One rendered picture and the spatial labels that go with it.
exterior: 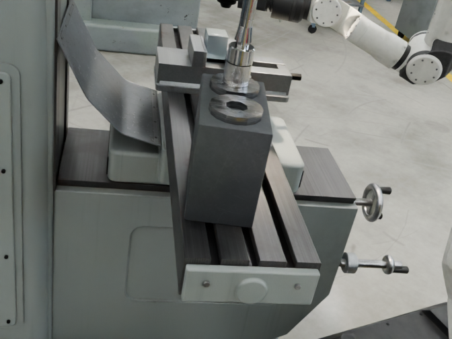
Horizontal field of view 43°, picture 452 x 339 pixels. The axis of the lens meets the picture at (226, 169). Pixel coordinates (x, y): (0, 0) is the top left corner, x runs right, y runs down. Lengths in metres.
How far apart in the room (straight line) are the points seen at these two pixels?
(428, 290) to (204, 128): 1.90
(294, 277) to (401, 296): 1.63
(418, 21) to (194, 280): 5.19
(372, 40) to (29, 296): 1.06
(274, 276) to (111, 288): 0.77
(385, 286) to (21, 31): 1.86
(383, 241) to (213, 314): 1.31
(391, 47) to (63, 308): 1.10
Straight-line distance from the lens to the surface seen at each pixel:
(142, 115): 1.48
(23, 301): 1.61
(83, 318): 1.73
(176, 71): 1.46
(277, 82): 1.52
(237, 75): 1.02
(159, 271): 1.62
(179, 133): 1.27
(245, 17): 1.00
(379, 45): 1.40
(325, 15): 1.35
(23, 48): 1.26
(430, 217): 3.18
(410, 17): 6.07
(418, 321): 1.54
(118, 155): 1.40
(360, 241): 2.80
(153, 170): 1.43
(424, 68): 1.39
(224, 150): 0.93
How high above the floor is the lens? 1.55
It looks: 30 degrees down
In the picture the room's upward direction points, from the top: 11 degrees clockwise
